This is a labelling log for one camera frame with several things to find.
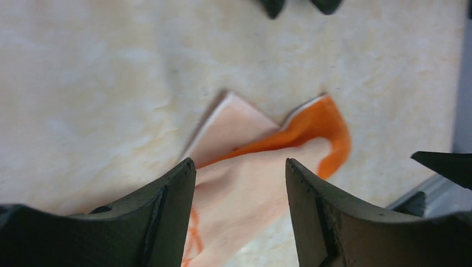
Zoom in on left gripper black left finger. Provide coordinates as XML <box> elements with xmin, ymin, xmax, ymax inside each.
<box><xmin>1</xmin><ymin>158</ymin><xmax>196</xmax><ymax>266</ymax></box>

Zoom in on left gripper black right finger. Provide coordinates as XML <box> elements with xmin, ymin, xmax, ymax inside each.
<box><xmin>286</xmin><ymin>159</ymin><xmax>471</xmax><ymax>266</ymax></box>

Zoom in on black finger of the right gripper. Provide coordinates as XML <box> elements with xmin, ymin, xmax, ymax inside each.
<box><xmin>310</xmin><ymin>0</ymin><xmax>343</xmax><ymax>16</ymax></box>
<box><xmin>258</xmin><ymin>0</ymin><xmax>286</xmax><ymax>19</ymax></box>

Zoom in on orange peach towel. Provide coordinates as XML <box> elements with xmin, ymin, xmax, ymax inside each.
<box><xmin>182</xmin><ymin>91</ymin><xmax>351</xmax><ymax>266</ymax></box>

